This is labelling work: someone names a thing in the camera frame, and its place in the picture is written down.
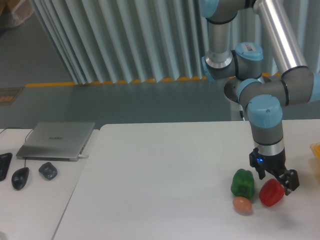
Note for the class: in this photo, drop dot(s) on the silver closed laptop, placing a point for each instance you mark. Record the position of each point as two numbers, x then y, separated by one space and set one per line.
58 141

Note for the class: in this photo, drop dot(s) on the white folding partition screen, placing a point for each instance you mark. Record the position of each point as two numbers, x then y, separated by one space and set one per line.
113 40

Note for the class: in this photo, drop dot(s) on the black keyboard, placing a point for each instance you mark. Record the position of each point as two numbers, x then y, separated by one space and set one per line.
5 161

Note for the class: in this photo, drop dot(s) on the yellow tray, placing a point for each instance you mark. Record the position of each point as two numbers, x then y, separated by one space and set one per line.
315 148

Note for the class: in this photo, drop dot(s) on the brown egg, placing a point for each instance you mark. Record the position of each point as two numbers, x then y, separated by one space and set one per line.
242 205

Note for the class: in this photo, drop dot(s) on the black computer mouse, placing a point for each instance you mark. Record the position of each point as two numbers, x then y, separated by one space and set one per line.
20 178

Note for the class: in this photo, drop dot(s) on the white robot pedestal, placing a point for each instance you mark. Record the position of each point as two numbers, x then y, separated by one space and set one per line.
237 112

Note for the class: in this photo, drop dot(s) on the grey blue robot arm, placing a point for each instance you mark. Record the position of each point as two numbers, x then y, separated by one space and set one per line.
262 101

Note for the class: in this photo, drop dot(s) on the green bell pepper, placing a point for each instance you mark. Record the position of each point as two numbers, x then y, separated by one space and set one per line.
243 184

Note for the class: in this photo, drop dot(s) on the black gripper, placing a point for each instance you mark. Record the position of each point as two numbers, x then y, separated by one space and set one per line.
275 165

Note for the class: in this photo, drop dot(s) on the dark grey small device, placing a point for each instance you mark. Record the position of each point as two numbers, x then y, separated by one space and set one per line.
48 171

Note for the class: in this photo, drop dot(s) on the red bell pepper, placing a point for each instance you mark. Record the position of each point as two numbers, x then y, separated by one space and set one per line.
271 193

